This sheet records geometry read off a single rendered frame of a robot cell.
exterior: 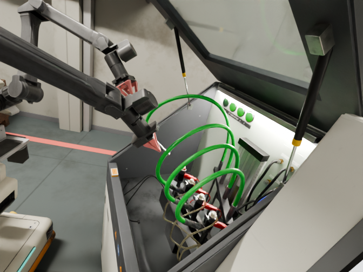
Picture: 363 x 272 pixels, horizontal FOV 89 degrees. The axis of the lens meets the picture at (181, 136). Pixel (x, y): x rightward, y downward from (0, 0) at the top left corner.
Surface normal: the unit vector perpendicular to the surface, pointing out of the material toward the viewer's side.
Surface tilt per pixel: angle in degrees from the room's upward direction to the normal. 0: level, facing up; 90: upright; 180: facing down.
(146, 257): 0
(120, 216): 0
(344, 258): 76
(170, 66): 90
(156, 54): 90
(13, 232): 0
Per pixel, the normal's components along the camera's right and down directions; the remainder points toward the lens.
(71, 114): 0.04, 0.46
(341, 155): -0.81, -0.21
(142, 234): 0.23, -0.87
